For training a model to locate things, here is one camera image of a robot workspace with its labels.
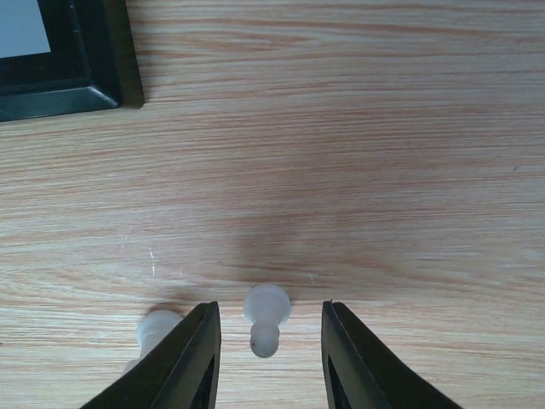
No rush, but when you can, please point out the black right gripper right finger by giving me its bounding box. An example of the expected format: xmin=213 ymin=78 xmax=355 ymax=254
xmin=321 ymin=301 xmax=459 ymax=409

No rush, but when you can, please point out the white pawn e2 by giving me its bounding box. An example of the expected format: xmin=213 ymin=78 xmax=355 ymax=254
xmin=123 ymin=309 xmax=183 ymax=374

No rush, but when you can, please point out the black white chessboard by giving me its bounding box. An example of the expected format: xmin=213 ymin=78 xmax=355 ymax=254
xmin=1 ymin=0 xmax=145 ymax=122

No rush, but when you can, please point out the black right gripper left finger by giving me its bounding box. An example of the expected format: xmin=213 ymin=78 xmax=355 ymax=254
xmin=84 ymin=302 xmax=221 ymax=409

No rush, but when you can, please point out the white pawn f2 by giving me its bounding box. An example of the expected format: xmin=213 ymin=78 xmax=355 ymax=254
xmin=244 ymin=284 xmax=291 ymax=359

